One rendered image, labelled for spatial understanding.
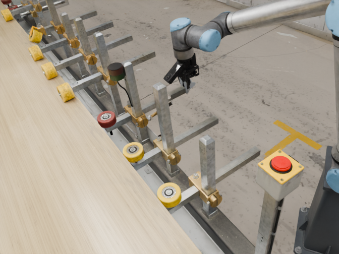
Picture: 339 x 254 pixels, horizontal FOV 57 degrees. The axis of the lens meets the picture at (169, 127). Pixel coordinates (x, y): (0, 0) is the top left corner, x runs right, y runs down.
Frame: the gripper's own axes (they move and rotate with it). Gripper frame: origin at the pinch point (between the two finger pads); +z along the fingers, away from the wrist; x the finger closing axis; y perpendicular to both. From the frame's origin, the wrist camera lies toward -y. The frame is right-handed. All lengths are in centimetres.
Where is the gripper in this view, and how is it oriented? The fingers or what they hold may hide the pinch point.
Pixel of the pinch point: (185, 91)
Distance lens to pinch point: 158.1
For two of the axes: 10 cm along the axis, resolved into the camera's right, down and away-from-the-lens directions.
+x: -5.5, -5.2, 6.6
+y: 8.3, -4.7, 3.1
